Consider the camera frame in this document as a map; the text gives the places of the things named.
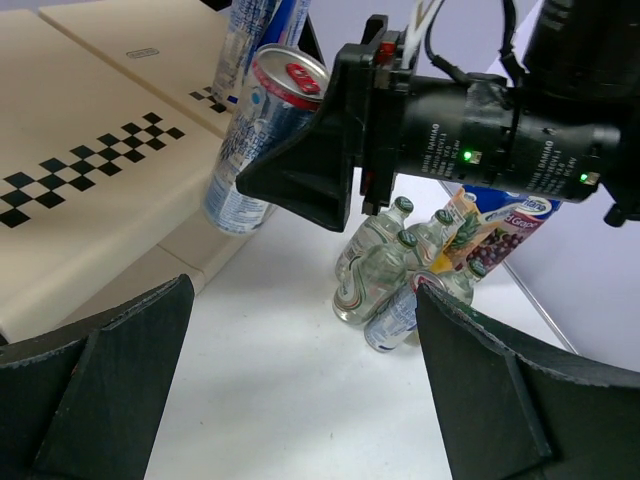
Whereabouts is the glass bottle front right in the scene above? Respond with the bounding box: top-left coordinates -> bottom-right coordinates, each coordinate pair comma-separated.
439,259 -> 487,305

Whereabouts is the glass bottle front left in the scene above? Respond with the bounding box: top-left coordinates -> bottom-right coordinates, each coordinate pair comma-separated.
332,230 -> 417,325

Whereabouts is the red grape juice carton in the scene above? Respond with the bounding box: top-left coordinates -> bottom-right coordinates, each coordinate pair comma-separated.
465,194 -> 562,273

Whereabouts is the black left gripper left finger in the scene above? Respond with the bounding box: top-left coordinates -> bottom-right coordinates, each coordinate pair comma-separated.
1,275 -> 194,479

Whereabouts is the glass bottle back left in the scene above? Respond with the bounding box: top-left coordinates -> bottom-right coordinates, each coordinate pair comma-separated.
334,196 -> 414,281

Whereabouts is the energy drink can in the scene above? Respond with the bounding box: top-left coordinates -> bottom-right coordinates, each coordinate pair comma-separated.
211,0 -> 311,111
202,44 -> 330,236
364,270 -> 445,353

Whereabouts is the beige three-tier shelf rack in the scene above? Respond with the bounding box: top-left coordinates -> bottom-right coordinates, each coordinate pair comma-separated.
0,0 -> 331,346

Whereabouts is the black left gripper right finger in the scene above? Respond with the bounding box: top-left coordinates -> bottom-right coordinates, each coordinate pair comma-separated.
416,285 -> 639,479

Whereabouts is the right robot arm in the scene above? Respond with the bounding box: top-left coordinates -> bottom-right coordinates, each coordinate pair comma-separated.
236,1 -> 639,232

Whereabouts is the glass bottle back right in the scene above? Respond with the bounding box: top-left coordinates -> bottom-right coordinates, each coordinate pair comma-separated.
407,209 -> 454,272

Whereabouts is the pineapple juice carton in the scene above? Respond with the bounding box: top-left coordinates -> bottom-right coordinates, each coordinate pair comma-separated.
431,185 -> 504,274

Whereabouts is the glass bottle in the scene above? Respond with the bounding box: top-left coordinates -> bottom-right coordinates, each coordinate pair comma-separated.
334,196 -> 414,281
439,259 -> 487,305
407,209 -> 454,272
332,230 -> 417,325

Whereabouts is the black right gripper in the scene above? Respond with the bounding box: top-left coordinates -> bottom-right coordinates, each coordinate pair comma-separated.
236,15 -> 515,232

